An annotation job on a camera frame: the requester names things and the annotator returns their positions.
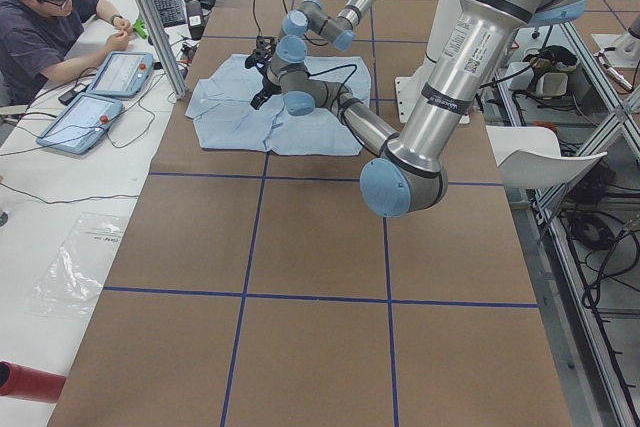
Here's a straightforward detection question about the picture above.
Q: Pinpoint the aluminium frame post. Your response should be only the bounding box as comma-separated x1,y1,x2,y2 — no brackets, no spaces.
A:
135,0,187,100

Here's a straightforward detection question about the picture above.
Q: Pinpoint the green tool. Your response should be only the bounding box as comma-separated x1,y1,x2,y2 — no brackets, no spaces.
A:
131,18,149,40

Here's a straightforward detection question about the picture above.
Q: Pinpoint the upper blue teach pendant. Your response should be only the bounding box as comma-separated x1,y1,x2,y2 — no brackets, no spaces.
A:
87,51,154,99

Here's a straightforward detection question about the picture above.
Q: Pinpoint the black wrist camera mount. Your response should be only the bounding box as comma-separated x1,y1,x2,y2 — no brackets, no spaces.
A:
244,49,271,73
256,35,278,50

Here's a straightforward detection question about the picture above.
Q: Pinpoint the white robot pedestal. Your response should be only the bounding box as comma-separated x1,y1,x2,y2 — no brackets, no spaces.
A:
395,0,461,124

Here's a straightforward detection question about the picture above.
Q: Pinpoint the black keyboard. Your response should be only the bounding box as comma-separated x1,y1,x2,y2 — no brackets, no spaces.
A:
153,0,186,27

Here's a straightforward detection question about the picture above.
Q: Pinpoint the black smartphone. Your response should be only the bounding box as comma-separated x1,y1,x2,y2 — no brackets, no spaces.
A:
58,84,88,106

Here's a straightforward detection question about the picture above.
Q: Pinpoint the light blue collared shirt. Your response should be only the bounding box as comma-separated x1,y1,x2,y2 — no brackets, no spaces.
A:
185,54,361,156

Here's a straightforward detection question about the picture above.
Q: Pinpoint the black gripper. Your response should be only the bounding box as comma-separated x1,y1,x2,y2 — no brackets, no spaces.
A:
250,77,280,110

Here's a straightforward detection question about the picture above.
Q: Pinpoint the lower blue teach pendant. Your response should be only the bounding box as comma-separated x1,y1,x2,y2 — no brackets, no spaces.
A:
36,93,123,155

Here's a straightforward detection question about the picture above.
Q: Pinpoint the white plastic chair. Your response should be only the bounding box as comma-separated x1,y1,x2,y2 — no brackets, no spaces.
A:
486,125,607,189

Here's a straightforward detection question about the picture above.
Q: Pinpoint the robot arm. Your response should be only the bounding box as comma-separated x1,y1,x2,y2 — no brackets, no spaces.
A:
278,0,376,51
245,0,586,217

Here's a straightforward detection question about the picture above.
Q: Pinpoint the person in dark shirt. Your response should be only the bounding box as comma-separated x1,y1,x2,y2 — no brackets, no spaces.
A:
1,0,133,105

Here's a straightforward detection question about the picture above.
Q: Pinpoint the red cylinder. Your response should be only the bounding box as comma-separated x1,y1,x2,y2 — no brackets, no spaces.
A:
1,361,67,403

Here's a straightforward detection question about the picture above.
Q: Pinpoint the clear plastic bag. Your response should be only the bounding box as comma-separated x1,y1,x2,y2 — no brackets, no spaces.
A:
27,213,130,320

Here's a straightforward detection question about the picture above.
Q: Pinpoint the blue teach pendant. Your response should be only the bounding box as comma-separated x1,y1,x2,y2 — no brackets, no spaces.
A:
36,93,123,155
87,51,154,99

